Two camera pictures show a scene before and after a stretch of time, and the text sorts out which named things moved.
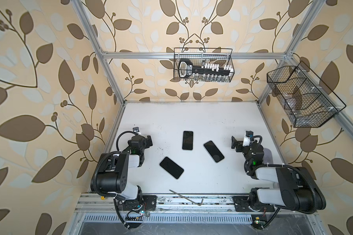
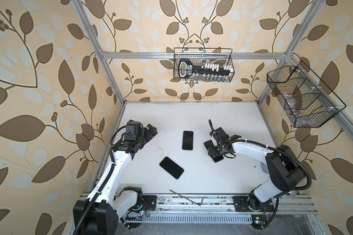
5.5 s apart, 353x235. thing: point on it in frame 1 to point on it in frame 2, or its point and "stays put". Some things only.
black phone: (214, 151) stays put
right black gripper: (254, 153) to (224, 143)
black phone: (188, 140) stays put
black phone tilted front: (171, 167) stays put
